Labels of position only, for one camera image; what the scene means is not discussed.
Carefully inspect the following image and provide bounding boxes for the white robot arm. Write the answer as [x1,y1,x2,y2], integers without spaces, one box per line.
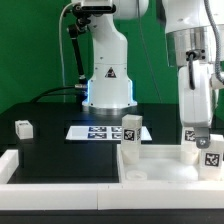
[71,0,224,148]

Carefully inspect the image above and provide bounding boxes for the grey camera on mount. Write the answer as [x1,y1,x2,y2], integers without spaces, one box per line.
[81,0,113,12]

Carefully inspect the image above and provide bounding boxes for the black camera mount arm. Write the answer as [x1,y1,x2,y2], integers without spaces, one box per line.
[67,3,90,103]

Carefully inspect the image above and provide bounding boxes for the black cables on table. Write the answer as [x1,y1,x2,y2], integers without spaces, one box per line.
[29,85,88,104]

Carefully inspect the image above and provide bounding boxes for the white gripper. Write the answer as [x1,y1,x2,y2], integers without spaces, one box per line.
[178,61,213,149]

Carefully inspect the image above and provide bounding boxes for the white square tabletop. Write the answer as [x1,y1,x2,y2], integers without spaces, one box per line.
[116,143,224,184]

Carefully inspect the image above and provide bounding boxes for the white sheet with tags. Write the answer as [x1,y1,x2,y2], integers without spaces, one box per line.
[65,125,153,142]

